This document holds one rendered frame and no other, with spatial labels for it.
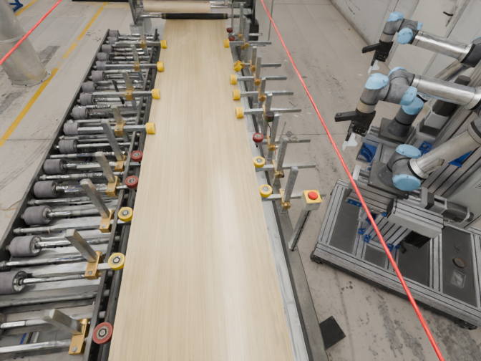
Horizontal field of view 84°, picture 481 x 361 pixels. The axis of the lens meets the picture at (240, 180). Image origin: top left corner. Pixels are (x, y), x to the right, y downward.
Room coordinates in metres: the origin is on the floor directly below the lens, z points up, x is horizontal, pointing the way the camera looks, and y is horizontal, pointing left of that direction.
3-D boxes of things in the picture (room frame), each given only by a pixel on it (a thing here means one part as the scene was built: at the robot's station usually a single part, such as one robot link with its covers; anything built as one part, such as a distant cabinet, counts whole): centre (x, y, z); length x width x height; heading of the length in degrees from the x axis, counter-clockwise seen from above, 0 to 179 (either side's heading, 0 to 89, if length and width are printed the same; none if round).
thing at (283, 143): (1.26, -0.26, 0.89); 0.04 x 0.04 x 0.48; 9
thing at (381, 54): (1.80, -0.87, 1.46); 0.09 x 0.08 x 0.12; 67
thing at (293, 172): (1.01, -0.30, 0.89); 0.04 x 0.04 x 0.48; 9
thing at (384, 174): (1.07, -0.88, 1.09); 0.15 x 0.15 x 0.10
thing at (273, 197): (1.06, -0.35, 0.81); 0.44 x 0.03 x 0.04; 99
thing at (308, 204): (0.75, -0.34, 1.18); 0.07 x 0.07 x 0.08; 9
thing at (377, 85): (1.03, -0.54, 1.62); 0.09 x 0.08 x 0.11; 74
